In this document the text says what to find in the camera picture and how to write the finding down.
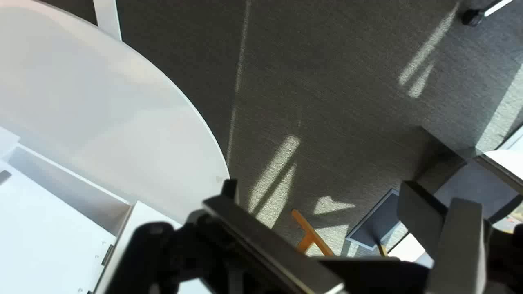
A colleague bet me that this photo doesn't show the black caster wheel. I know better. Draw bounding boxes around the black caster wheel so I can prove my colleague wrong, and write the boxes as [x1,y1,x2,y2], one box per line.
[462,0,516,27]

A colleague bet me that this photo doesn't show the white toy play kitchen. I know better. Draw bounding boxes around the white toy play kitchen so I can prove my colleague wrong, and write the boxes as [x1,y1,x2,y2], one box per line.
[0,127,185,294]

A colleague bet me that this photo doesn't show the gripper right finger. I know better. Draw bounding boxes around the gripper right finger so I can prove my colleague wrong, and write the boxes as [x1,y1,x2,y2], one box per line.
[398,181,489,294]

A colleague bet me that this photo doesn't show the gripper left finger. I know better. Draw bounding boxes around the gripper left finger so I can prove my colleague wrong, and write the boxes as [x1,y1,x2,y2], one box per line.
[202,178,350,294]

